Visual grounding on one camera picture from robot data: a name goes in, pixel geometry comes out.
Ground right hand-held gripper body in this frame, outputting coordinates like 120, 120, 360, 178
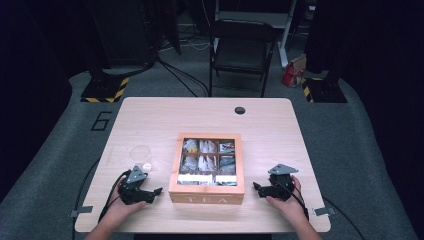
265, 163, 300, 203

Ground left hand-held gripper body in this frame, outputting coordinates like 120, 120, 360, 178
117, 165, 149, 206

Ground clear glass cup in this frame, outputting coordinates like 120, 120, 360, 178
128, 144, 154, 174

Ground wooden tea box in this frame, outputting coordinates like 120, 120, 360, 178
168, 132, 246, 206

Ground person's left hand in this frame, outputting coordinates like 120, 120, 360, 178
108, 177, 148, 222

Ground person's right hand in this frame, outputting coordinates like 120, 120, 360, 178
265, 175, 310, 223

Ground grey tape strip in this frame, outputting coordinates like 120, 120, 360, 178
312, 206, 337, 217
68, 205, 95, 219

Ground assortment of tea bags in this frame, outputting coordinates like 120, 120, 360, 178
177, 137, 238, 187

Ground striped black stand base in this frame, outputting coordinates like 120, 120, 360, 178
301, 76, 349, 104
80, 75, 130, 104

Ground red paper bag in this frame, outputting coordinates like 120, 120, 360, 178
280, 53, 307, 89

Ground black folding chair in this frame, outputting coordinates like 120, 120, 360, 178
208, 18, 280, 99

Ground black curtain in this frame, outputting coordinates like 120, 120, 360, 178
305, 0, 424, 234
0, 0, 74, 203

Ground dark equipment cabinet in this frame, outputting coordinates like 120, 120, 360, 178
87, 0, 158, 68

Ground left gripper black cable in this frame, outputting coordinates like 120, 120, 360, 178
71, 159, 133, 240

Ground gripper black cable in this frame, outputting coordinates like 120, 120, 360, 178
71, 159, 133, 240
282, 179, 368, 240

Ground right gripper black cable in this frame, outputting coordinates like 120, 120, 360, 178
282, 179, 368, 240

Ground black floor cables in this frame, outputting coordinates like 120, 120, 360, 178
155, 56, 210, 98

